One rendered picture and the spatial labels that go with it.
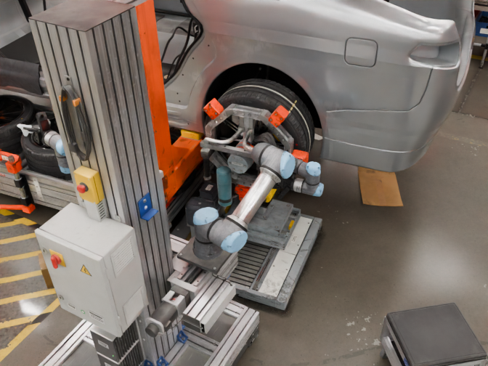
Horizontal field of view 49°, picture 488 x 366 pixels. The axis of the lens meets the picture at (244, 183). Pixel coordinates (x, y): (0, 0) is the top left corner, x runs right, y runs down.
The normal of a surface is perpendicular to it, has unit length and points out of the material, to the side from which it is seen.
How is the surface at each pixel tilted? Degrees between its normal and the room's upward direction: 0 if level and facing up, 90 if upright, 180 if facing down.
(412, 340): 0
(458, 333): 0
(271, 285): 0
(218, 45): 90
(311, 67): 90
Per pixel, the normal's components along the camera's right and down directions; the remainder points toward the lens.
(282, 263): -0.02, -0.79
